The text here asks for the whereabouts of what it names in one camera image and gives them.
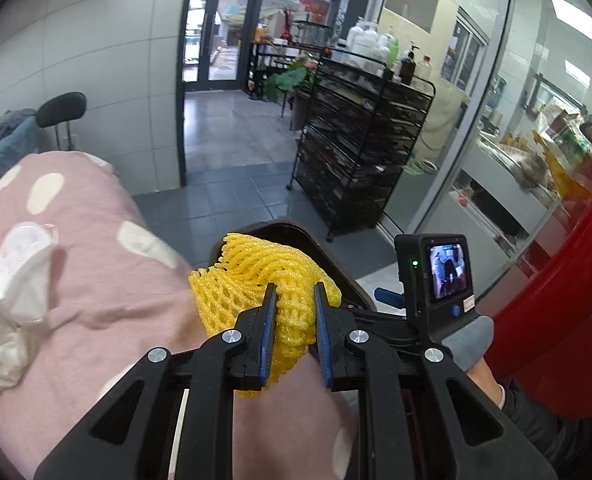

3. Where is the yellow foam fruit net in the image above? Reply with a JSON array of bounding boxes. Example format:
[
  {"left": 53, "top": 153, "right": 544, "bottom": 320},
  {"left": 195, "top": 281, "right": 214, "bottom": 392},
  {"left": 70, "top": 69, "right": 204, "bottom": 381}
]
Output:
[{"left": 187, "top": 232, "right": 344, "bottom": 399}]

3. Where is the dark brown trash bin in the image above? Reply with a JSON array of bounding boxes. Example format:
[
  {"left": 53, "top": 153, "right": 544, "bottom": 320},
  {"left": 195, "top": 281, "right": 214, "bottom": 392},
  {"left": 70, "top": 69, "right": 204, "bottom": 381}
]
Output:
[{"left": 210, "top": 220, "right": 376, "bottom": 312}]

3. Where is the right hand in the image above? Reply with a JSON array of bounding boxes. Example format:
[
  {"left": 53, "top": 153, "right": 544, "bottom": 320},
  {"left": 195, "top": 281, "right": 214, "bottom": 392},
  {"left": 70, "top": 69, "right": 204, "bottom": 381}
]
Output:
[{"left": 442, "top": 315, "right": 505, "bottom": 408}]

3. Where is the pink polka dot bedspread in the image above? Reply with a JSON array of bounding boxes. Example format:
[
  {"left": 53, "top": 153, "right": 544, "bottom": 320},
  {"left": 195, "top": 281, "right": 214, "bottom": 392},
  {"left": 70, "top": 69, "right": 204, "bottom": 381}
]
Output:
[{"left": 0, "top": 152, "right": 357, "bottom": 479}]

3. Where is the green potted plant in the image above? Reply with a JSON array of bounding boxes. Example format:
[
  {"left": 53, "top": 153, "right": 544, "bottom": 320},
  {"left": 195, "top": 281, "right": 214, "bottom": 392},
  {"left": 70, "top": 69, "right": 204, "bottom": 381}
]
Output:
[{"left": 263, "top": 56, "right": 319, "bottom": 102}]

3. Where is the dark brown pump bottle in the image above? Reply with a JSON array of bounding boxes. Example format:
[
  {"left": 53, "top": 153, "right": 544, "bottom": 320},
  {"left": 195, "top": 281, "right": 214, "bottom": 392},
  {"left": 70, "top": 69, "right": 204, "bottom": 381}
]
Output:
[{"left": 399, "top": 44, "right": 417, "bottom": 86}]

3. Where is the crumpled white tissue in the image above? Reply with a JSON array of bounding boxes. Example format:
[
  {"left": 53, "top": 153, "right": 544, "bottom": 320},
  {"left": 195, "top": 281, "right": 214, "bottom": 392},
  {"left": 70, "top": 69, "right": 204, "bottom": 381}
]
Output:
[{"left": 0, "top": 222, "right": 56, "bottom": 391}]

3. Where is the glass entrance door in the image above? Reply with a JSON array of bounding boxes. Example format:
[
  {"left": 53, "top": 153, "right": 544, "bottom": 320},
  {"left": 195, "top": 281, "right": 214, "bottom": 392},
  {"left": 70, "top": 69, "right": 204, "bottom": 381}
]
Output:
[{"left": 182, "top": 0, "right": 257, "bottom": 92}]

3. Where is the black camera with screen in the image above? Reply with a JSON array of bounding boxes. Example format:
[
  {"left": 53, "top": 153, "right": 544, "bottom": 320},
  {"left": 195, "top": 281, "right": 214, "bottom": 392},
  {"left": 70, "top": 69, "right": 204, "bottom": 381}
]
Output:
[{"left": 395, "top": 234, "right": 475, "bottom": 340}]

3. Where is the black wire shelf rack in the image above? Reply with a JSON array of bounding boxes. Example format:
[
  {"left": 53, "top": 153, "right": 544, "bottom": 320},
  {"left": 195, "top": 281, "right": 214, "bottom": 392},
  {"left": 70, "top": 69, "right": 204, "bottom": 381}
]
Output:
[{"left": 287, "top": 58, "right": 436, "bottom": 242}]

